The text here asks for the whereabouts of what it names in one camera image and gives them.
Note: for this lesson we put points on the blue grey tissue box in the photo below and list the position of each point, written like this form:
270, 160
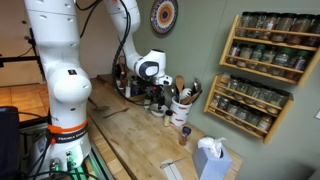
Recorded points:
211, 165

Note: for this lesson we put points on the white spatula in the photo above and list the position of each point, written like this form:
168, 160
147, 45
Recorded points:
173, 171

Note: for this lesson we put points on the small yellow spice bottle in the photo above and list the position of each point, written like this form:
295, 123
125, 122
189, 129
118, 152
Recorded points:
168, 118

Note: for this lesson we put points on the white ceramic utensil crock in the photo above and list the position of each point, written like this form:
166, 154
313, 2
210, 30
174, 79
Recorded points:
180, 115

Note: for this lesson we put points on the glass spice jar green lid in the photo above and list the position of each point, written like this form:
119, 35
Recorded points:
301, 62
257, 55
282, 59

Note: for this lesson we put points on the wooden spoon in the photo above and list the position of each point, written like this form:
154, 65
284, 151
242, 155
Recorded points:
179, 83

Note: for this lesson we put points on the wooden wall spice rack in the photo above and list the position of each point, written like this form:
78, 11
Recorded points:
306, 75
278, 123

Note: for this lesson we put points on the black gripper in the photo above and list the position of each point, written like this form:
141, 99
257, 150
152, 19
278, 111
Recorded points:
156, 90

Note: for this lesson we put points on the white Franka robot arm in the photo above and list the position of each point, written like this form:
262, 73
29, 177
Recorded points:
60, 50

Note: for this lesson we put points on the white tissue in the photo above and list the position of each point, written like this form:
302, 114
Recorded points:
211, 145

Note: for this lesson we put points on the wooden spatula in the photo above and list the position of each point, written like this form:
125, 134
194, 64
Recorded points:
191, 98

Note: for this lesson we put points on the decorative painted wall plate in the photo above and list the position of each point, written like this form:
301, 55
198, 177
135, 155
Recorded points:
164, 15

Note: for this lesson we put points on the black metal stand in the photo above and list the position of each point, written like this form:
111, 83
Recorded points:
35, 60

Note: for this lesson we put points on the small white bowl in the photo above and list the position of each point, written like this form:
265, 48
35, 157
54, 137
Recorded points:
159, 113

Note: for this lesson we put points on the glass spice jar silver lid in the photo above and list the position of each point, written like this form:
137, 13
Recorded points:
223, 104
216, 100

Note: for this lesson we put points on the white wall outlet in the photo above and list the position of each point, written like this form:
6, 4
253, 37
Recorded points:
317, 115

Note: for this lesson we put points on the metal fork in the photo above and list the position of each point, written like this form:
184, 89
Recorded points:
115, 112

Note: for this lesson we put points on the white spoon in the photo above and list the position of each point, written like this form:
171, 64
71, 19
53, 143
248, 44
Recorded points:
185, 93

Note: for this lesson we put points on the black chair back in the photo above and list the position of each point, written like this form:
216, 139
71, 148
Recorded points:
8, 143

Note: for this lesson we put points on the glass spice jar black lid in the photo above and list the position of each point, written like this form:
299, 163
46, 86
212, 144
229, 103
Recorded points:
315, 31
255, 90
270, 24
243, 113
233, 108
256, 22
243, 86
266, 95
301, 28
245, 21
284, 26
279, 99
246, 54
269, 57
233, 81
254, 117
234, 52

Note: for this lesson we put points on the shiny metal bowl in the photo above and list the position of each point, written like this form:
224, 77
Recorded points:
196, 85

